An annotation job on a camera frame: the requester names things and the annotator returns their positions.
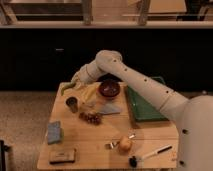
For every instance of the green tray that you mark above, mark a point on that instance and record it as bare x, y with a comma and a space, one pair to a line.
141, 110

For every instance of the dark red bowl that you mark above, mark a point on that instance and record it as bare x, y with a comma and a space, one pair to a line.
109, 89

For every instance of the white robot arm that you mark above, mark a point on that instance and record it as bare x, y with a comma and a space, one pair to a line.
193, 117

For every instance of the metal cup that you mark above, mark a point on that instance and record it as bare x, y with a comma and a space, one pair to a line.
72, 103

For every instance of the bunch of dark grapes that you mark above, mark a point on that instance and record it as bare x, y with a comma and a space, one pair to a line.
92, 118

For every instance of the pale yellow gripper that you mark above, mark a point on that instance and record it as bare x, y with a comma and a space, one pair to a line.
78, 79

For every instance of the blue sponge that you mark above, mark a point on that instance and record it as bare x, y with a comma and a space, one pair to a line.
54, 132

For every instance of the grey cloth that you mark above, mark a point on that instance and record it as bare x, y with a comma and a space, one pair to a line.
108, 109

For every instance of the small metal clip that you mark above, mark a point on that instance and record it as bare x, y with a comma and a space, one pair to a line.
111, 145

